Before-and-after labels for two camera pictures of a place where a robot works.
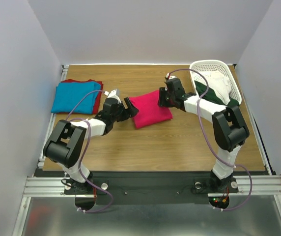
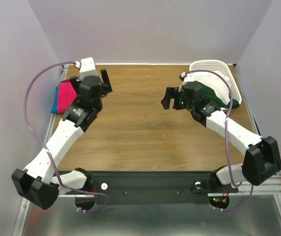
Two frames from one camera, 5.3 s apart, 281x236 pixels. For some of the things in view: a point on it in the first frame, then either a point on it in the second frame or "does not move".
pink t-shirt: (150, 113) -> (66, 96)
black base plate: (145, 188) does not move
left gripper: (130, 111) -> (106, 81)
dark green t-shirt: (210, 95) does not move
